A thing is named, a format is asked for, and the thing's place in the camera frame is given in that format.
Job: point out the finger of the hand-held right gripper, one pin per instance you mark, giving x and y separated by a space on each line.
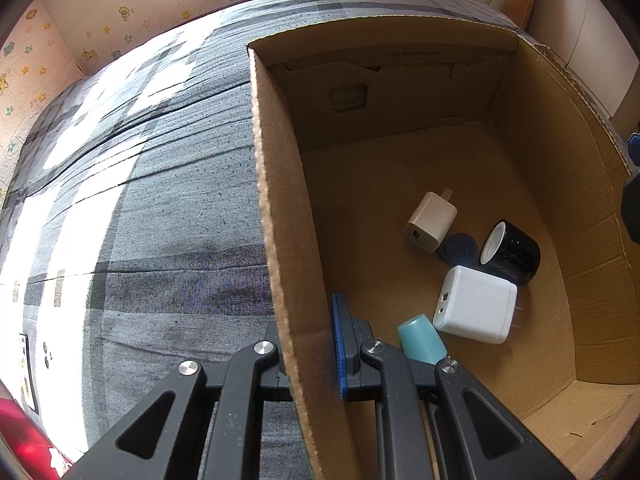
634 205

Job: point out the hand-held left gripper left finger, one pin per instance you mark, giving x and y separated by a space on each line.
250 370

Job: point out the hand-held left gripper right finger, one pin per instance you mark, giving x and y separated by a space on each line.
341 345

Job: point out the teal cylinder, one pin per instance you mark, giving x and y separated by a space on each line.
420 340

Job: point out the black glossy cylinder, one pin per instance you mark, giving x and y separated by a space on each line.
520 255

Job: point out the large white charger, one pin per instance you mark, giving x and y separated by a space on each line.
475 305

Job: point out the blue key fob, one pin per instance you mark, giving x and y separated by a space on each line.
460 250

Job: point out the small white charger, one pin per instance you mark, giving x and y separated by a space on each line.
430 220

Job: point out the brown cardboard box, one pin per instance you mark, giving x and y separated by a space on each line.
400 160

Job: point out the cream cabinet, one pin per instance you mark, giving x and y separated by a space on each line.
595 45

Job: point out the grey plaid bed sheet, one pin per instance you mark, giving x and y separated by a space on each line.
175 210

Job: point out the white rectangular device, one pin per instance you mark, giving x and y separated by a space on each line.
27 375

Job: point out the red cloth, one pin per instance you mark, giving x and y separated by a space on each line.
25 435

